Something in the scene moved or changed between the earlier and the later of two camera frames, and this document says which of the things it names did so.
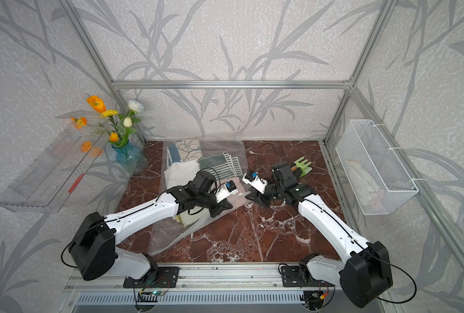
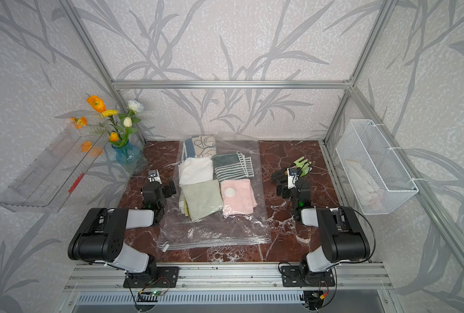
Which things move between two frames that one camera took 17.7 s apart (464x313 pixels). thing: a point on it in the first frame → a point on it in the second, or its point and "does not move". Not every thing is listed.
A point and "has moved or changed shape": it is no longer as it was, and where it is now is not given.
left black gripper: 223,205 → 167,192
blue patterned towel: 186,150 → 199,147
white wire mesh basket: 377,180 does not move
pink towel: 238,199 has moved or changed shape
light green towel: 191,215 has moved or changed shape
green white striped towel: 223,165 has moved or changed shape
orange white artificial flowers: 122,122 does not move
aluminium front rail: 231,278 does not move
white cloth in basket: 364,185 does not move
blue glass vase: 131,158 does not move
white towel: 180,173 has moved or changed shape
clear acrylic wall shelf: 47,184 does not move
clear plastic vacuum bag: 182,162 has moved or changed shape
